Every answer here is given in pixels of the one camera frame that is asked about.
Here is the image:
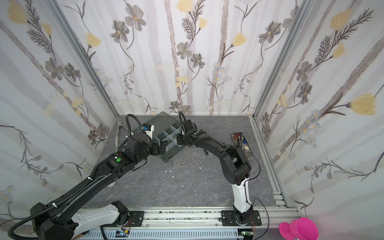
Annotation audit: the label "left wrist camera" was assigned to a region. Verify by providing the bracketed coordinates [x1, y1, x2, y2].
[142, 124, 155, 137]

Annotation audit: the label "green compartment organizer box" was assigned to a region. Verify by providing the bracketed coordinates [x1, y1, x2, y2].
[144, 112, 185, 163]

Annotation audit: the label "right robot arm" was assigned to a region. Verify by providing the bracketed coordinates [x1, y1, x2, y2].
[176, 111, 261, 226]

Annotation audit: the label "pink plastic cup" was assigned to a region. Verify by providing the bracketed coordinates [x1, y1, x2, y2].
[279, 218, 319, 240]

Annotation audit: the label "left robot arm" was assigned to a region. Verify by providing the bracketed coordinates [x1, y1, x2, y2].
[8, 114, 168, 240]

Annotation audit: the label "metal kitchen tongs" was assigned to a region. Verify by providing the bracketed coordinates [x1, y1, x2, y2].
[115, 121, 129, 148]

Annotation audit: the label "small tray with tools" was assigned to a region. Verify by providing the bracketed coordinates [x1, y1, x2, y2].
[231, 132, 254, 156]

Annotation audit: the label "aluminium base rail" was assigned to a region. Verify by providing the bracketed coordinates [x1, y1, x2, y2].
[80, 207, 300, 240]

